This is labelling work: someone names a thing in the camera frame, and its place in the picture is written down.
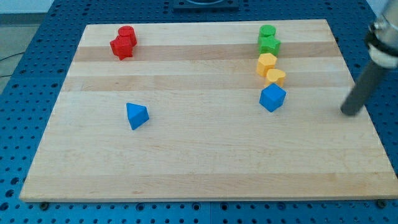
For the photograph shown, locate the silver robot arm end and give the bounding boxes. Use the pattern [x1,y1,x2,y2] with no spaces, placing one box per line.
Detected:
[366,0,397,69]

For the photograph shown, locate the blue triangle block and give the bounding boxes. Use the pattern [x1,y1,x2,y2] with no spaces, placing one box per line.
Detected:
[126,103,149,130]

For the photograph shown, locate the blue cube block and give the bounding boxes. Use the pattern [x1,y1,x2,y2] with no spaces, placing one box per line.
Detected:
[259,83,287,112]

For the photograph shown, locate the wooden board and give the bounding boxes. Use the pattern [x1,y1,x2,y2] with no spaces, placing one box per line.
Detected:
[20,19,397,202]

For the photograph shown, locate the yellow heart block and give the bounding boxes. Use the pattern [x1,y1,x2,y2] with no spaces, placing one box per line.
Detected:
[264,68,286,87]

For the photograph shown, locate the yellow hexagon block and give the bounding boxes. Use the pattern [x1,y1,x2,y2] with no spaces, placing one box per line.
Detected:
[256,53,277,77]

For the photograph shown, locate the green star block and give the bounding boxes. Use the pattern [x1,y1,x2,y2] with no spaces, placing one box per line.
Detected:
[258,35,281,56]

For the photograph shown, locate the red star block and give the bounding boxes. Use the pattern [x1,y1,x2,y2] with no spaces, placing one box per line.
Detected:
[110,35,133,60]

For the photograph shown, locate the red cylinder block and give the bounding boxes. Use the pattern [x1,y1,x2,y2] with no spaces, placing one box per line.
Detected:
[118,26,137,47]

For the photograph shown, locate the green cylinder block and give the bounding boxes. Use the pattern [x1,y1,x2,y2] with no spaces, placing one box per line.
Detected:
[259,24,277,38]

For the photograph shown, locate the grey pusher rod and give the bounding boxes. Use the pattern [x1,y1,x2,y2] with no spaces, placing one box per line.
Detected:
[340,60,391,116]

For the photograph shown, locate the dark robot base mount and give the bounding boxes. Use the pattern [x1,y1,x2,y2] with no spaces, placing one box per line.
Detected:
[172,0,239,11]

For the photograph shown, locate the black cable on floor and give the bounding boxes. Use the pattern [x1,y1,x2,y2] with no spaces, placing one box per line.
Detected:
[0,52,25,78]

